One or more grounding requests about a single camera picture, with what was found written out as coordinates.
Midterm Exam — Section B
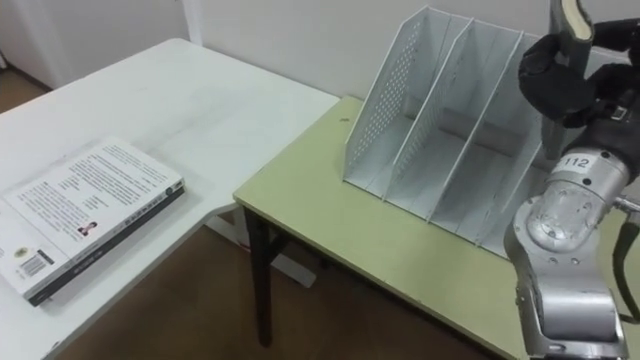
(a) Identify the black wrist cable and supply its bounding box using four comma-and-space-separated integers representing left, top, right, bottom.
612, 221, 640, 325

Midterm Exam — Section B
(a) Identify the green-topped table with black legs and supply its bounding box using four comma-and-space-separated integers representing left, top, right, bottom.
232, 95, 640, 360

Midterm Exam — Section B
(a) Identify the white paperback book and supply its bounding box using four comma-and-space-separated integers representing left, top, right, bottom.
0, 135, 187, 308

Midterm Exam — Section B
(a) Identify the white desk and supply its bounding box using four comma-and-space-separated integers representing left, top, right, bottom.
0, 38, 342, 360

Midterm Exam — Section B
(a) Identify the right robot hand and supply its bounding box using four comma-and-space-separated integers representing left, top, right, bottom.
517, 18, 640, 182

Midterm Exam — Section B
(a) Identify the white perforated file rack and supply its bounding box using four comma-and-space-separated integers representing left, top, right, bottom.
342, 5, 634, 261

